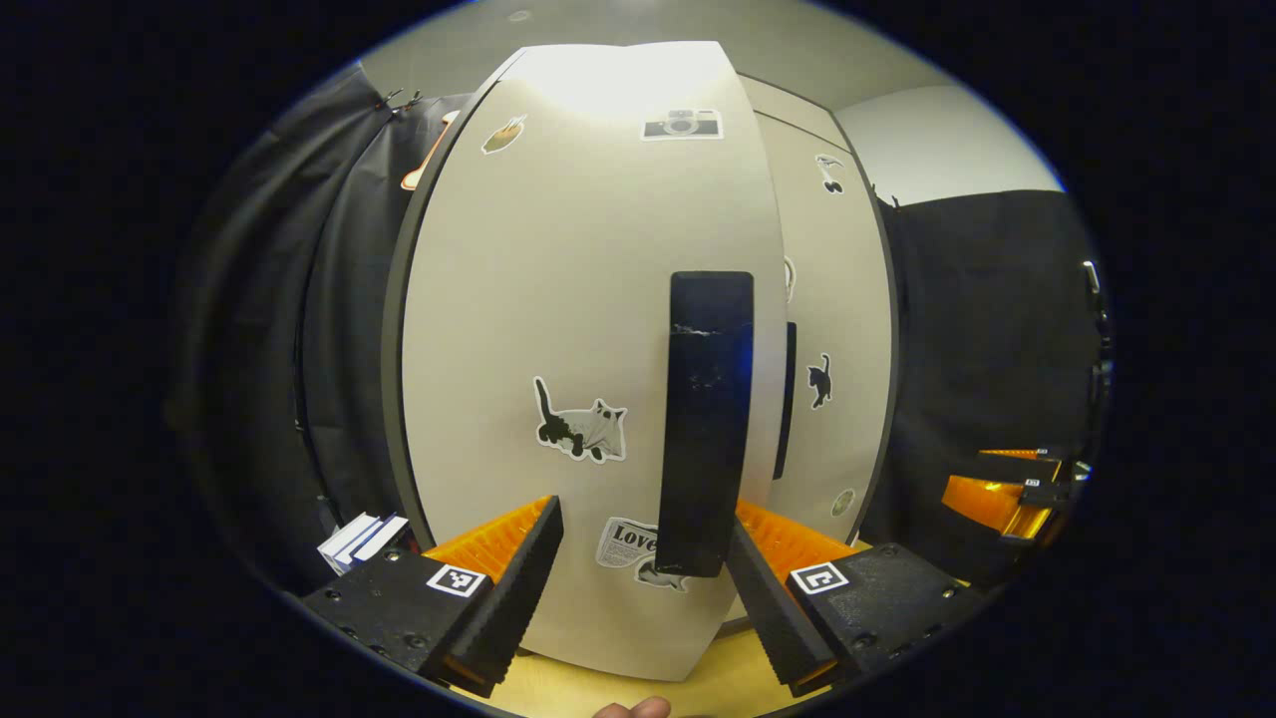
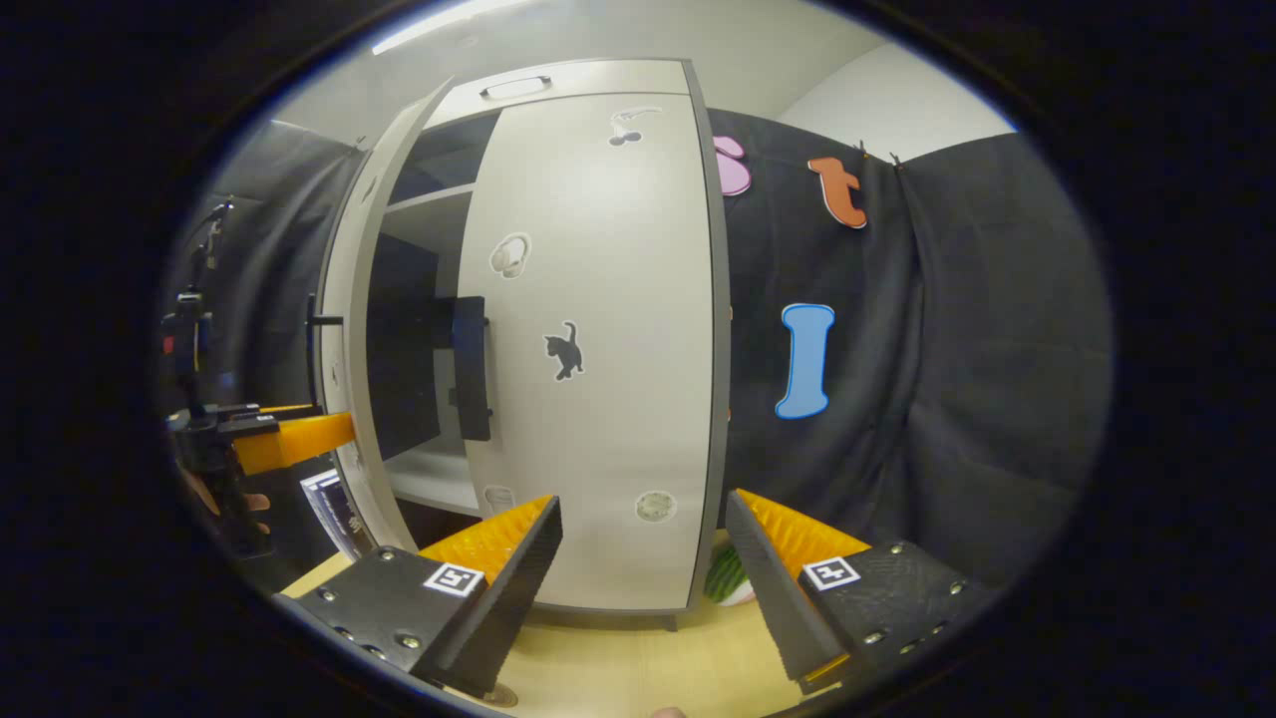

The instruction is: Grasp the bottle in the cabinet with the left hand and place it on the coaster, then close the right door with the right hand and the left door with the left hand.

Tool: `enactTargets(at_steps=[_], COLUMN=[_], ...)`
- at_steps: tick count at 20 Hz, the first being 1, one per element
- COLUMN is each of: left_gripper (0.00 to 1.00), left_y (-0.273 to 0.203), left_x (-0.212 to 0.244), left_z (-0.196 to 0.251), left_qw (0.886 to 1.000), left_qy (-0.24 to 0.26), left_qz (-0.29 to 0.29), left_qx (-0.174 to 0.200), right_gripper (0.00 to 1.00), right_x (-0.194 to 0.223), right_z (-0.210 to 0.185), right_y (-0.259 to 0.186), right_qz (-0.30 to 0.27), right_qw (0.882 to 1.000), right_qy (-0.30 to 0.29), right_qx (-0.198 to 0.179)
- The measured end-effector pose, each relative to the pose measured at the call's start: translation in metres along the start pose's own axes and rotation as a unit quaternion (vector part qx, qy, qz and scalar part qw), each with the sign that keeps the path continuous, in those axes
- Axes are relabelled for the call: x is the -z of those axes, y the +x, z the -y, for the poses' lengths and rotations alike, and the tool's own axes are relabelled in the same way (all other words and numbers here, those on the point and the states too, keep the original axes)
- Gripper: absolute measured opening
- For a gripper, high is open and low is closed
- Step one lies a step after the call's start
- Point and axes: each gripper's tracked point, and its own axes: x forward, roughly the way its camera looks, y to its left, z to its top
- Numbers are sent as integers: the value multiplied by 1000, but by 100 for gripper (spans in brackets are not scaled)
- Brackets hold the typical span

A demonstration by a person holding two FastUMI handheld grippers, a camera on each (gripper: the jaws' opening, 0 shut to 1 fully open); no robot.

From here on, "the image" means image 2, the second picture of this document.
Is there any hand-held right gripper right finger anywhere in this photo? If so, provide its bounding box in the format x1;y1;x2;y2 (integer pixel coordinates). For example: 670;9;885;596
725;489;990;697

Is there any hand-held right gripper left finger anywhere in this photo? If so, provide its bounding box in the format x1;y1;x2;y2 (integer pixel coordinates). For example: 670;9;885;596
289;495;565;699

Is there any white cabinet door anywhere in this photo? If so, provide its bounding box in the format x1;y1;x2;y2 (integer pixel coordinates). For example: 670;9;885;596
314;78;456;555
458;92;726;612

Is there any white cabinet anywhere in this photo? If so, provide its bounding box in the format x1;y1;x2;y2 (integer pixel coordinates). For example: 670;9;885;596
314;58;736;632

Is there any white cabinet shelf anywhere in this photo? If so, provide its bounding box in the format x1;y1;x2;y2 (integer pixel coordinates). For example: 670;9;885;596
382;181;479;216
383;446;485;519

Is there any white cabinet drawer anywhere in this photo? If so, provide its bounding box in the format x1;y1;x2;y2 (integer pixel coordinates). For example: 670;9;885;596
423;58;692;132

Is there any green striped object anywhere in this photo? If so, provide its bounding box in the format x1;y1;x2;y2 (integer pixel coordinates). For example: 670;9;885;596
702;542;757;608

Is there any white printed card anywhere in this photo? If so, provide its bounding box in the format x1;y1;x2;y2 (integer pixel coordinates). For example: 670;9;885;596
298;468;369;562

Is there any black backdrop cloth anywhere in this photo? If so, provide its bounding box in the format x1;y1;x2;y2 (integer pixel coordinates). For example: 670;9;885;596
710;105;1117;590
159;118;366;590

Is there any black door handle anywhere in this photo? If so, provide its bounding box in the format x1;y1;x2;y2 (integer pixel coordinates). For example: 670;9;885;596
305;293;346;402

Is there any metal drawer handle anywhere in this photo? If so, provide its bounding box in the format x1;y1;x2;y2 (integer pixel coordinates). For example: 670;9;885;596
478;74;553;102

